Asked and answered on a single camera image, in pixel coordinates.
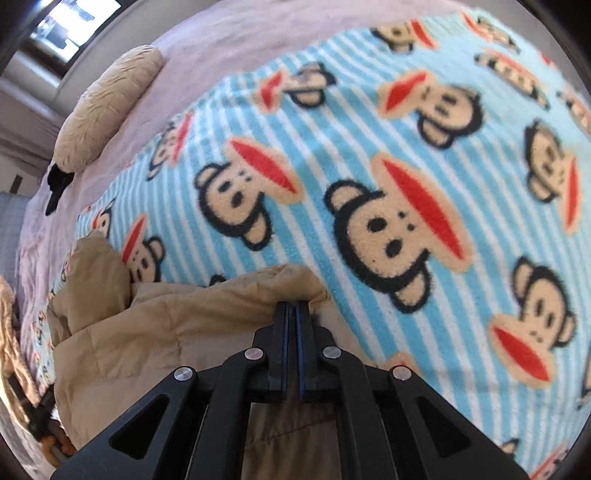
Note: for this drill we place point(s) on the window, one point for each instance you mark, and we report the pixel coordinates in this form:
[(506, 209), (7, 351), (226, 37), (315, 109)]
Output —
[(70, 26)]

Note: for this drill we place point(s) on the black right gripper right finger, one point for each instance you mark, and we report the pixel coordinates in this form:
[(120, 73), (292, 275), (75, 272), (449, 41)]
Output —
[(390, 423)]

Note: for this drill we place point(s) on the grey curtain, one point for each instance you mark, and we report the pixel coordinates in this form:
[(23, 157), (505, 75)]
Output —
[(29, 130)]

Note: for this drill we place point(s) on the beige round cushion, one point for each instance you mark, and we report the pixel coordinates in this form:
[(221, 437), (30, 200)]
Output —
[(104, 106)]

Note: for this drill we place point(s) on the tan striped cloth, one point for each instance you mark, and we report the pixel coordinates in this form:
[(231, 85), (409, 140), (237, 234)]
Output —
[(12, 362)]

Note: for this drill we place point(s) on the black garment on bed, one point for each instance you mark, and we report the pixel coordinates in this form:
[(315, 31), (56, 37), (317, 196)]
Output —
[(57, 181)]

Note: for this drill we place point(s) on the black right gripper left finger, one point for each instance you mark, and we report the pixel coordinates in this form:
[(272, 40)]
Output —
[(192, 424)]

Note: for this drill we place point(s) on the blue striped monkey blanket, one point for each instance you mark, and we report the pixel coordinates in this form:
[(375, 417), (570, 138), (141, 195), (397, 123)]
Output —
[(433, 173)]

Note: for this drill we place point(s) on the tan puffer jacket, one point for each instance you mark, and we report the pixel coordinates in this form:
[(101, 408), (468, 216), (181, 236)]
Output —
[(114, 340)]

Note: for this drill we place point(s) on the person's left hand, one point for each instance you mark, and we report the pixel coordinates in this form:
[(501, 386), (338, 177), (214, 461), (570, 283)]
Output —
[(56, 445)]

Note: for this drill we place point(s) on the light blue quilted mattress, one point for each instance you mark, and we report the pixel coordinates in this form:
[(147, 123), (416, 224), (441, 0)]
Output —
[(12, 212)]

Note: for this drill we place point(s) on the lilac plush bedspread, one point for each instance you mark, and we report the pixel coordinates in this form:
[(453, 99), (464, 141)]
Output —
[(224, 39)]

